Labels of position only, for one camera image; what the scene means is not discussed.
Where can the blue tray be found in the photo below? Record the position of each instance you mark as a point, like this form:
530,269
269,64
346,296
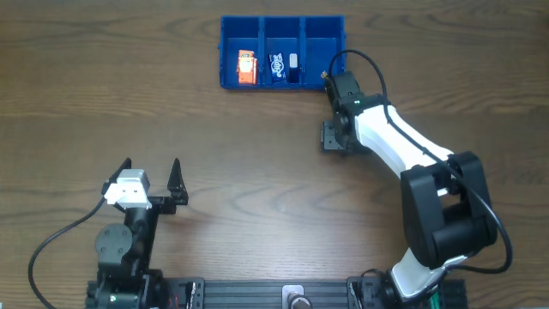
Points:
319,47

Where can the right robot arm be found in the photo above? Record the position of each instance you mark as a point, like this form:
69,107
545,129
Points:
386,133

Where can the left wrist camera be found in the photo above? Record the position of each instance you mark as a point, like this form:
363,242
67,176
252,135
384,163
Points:
128,189

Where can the orange candy box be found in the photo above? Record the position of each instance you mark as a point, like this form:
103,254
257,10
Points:
247,68

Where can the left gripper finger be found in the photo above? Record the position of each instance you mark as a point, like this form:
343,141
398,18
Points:
115,176
177,184

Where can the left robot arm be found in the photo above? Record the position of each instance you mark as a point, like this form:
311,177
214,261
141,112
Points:
128,244

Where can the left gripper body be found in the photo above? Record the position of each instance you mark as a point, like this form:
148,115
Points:
163,205

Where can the mounting rail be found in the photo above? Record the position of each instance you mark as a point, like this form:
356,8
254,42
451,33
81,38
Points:
249,294

